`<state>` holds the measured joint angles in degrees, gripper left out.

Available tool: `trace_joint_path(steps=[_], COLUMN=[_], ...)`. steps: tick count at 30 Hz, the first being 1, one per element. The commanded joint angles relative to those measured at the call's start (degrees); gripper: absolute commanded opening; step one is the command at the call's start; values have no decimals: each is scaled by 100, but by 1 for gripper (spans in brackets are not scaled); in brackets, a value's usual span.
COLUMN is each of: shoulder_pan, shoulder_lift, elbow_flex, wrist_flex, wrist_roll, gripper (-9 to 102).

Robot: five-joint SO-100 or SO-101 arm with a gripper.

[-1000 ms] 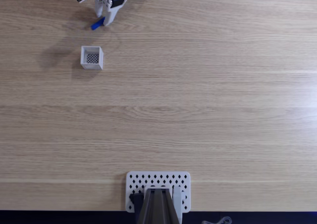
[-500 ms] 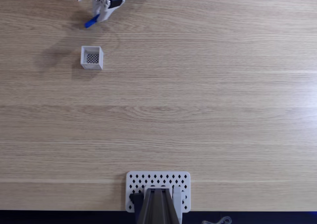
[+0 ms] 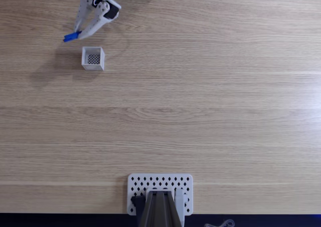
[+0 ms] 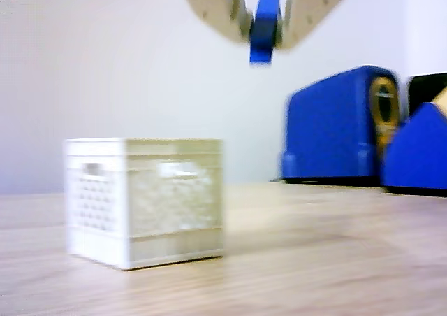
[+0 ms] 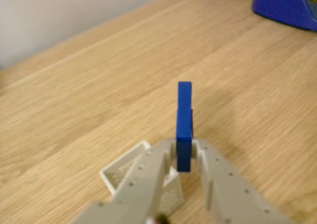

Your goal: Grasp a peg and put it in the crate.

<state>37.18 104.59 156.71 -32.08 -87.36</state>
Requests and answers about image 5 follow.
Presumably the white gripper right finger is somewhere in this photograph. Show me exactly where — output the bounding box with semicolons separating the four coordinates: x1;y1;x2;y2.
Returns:
191;138;297;224

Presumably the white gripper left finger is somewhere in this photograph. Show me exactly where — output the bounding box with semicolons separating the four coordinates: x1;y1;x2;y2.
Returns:
71;137;178;224

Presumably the blue peg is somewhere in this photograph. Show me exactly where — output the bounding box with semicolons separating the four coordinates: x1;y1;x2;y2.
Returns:
175;81;195;173

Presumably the small white lattice crate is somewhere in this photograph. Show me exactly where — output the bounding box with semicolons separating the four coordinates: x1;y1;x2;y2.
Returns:
99;139;185;211

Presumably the large blue plastic object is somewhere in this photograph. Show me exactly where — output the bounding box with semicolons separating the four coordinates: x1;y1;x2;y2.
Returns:
252;0;317;32

